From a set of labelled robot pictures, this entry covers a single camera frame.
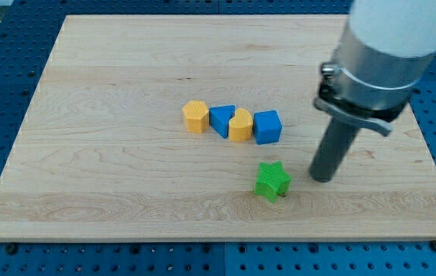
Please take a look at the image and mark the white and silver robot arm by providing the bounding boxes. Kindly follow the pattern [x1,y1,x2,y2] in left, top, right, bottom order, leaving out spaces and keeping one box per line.
[314,0,436,136]

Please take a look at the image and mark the green star block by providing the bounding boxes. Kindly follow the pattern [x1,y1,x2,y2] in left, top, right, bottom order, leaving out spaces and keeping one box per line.
[254,161,291,203]

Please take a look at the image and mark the blue triangle block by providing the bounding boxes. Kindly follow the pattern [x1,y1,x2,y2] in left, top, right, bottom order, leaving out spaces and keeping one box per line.
[209,105,236,139]

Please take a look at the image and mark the yellow heart block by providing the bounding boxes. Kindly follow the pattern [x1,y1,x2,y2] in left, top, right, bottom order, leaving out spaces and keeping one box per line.
[228,107,253,142]

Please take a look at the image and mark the yellow hexagon block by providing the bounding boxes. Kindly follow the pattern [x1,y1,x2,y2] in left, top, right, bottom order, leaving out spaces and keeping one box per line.
[182,100,209,133]

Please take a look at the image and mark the blue cube block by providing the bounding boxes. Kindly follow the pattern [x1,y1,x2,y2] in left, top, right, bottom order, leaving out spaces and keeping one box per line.
[253,110,282,145]

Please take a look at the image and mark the light wooden board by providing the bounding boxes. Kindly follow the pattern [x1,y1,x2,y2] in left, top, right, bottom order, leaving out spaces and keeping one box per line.
[0,15,436,243]

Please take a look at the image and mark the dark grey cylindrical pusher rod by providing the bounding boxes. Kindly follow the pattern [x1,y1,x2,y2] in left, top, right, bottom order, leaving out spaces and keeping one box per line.
[309,118,359,182]

